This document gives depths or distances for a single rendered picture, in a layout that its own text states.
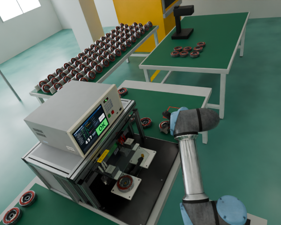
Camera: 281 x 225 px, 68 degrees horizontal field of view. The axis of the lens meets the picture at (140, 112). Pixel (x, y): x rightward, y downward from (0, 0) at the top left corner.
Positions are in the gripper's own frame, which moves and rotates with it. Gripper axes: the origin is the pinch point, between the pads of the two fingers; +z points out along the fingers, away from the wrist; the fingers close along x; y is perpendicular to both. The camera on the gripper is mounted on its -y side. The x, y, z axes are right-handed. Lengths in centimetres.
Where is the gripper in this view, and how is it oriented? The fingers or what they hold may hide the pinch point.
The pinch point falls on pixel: (165, 126)
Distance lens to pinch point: 173.4
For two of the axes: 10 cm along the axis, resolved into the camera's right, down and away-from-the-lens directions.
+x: 7.5, -5.1, 4.2
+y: 6.2, 7.6, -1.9
